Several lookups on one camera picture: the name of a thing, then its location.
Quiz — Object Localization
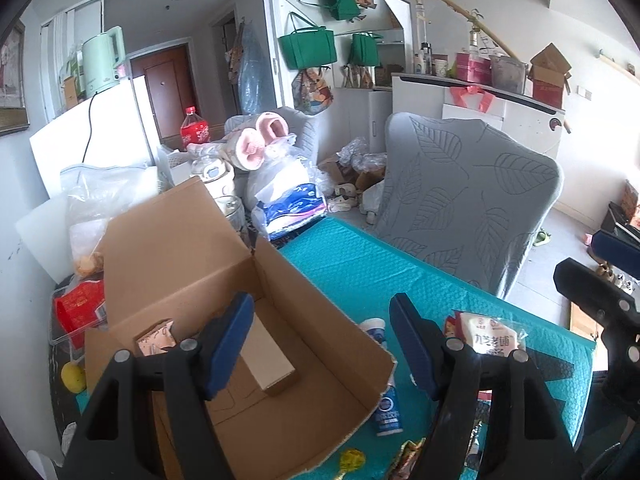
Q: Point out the small closed cardboard box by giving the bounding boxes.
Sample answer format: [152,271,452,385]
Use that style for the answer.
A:
[240,317,297,397]

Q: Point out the white sandals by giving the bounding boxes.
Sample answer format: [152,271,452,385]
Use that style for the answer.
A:
[327,185,358,213]

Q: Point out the red packet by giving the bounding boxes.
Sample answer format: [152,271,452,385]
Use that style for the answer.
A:
[54,280,107,351]

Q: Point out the grey leaf pattern chair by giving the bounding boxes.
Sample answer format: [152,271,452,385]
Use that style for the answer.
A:
[372,111,565,301]

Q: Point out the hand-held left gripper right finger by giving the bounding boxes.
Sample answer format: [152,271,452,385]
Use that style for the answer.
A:
[389,293,583,480]

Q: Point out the clear plastic container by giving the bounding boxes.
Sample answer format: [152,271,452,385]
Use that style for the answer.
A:
[47,282,108,348]

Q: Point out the brown cardboard piece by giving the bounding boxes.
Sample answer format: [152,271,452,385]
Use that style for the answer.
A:
[352,167,386,191]

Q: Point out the blue white bottle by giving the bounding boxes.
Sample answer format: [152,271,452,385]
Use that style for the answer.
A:
[372,382,405,436]

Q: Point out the white fridge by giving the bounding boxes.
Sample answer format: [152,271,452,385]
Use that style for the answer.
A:
[29,76,156,201]

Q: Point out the printed tote bag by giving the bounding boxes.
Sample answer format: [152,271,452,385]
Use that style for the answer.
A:
[291,66,335,116]

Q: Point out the black kettle cable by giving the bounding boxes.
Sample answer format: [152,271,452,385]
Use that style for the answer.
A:
[81,87,113,167]

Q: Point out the blue tissue pack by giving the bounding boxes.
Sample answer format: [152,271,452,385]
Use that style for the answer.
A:
[257,183,330,241]

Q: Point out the pink box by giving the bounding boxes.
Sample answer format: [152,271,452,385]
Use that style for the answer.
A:
[454,52,493,83]

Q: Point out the framed picture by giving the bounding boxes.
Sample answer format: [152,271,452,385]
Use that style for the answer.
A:
[0,19,31,137]

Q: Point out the tall white cabinet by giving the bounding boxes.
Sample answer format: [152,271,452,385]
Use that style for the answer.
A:
[367,87,393,153]

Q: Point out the small blue white tube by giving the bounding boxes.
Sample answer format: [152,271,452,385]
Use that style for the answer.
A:
[357,317,388,348]

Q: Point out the pink fluffy slipper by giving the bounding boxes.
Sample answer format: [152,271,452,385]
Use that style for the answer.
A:
[252,111,291,146]
[227,127,266,170]

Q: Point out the white water bottle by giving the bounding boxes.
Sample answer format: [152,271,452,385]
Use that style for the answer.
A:
[190,155,236,196]

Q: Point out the red box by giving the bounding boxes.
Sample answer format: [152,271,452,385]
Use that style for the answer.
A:
[531,77,566,103]

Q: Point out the clear zip bag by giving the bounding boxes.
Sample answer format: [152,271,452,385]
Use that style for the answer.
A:
[60,162,161,281]

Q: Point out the yellow lemon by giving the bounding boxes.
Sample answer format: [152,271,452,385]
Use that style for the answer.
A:
[61,361,87,393]

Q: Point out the clear plastic bag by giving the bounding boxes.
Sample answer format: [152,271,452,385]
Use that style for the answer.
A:
[245,135,321,211]

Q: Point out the white plastic basket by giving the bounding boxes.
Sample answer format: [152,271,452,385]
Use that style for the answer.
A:
[157,145,193,193]

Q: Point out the red label cola bottle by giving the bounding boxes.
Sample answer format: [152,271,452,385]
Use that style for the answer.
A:
[180,106,211,153]

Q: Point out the bamboo stalk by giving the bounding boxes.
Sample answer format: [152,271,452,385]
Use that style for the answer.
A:
[397,0,521,61]

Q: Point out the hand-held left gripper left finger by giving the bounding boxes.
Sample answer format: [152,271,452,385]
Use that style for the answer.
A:
[60,291,256,480]

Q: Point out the open brown cardboard box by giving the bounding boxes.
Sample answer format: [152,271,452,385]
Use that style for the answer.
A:
[528,42,573,83]

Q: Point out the small green tote bag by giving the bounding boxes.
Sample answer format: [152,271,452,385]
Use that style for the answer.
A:
[347,31,383,67]

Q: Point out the wooden wall rail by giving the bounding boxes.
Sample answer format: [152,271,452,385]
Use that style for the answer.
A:
[597,50,640,83]

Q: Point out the brown door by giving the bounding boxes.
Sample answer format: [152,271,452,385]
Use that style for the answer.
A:
[131,44,197,140]

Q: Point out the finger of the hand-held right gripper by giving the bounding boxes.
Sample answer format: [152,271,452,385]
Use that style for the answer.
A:
[553,257,640,401]
[591,230,640,278]

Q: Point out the large cardboard box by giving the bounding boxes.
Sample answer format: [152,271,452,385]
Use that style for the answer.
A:
[84,176,398,480]

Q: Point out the blue plastic garment cover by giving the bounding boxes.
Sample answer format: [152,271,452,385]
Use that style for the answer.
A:
[237,22,273,116]

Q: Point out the light green electric kettle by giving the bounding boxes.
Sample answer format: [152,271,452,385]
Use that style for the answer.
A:
[81,26,126,100]

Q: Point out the orange green snack packet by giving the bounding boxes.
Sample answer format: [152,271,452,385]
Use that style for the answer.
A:
[385,437,426,480]

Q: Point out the white sideboard cabinet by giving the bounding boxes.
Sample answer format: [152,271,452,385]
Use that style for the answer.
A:
[391,72,568,161]

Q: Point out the white clear snack packet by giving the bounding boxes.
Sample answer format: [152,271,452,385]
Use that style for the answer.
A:
[445,310,528,361]

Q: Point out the pink snack packet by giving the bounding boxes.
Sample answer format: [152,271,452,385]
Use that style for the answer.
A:
[136,319,177,357]

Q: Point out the yellow candy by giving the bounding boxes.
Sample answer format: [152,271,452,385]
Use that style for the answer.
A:
[336,447,366,480]

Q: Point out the white foam board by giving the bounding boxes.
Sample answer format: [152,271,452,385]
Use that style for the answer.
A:
[15,195,76,286]

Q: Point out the grey metal container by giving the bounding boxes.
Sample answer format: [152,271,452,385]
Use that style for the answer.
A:
[490,55,530,95]

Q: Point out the pink ribbon bag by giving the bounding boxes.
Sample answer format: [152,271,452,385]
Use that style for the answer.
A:
[449,85,496,115]

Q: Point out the large green tote bag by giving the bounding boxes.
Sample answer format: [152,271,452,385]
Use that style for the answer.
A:
[278,12,337,70]

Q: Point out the crumpled clear plastic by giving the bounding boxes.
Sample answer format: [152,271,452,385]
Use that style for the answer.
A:
[337,136,388,171]

